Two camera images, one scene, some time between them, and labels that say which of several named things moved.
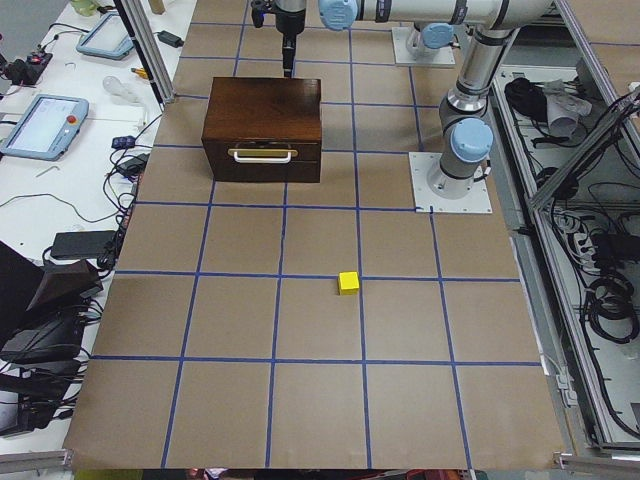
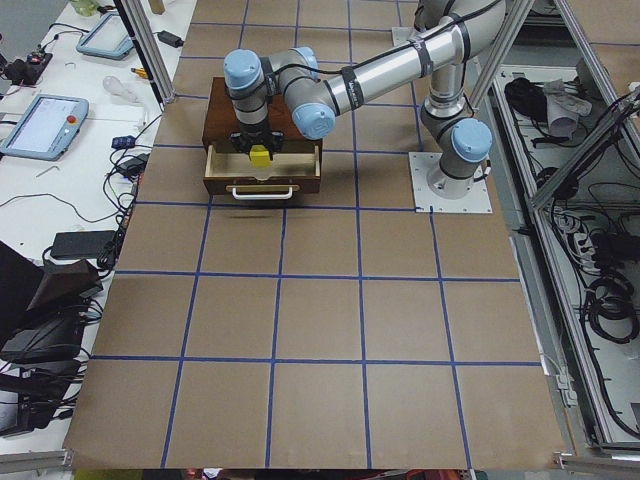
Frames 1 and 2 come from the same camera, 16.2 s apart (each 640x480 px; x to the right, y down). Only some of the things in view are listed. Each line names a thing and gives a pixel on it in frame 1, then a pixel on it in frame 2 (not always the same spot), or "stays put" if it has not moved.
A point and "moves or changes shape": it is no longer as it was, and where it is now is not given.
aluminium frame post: (143, 35) stays put
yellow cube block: (348, 283) → (260, 157)
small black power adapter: (169, 38) stays put
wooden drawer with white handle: (263, 152) moves or changes shape
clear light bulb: (122, 90) stays put
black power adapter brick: (81, 244) stays put
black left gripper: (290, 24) → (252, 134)
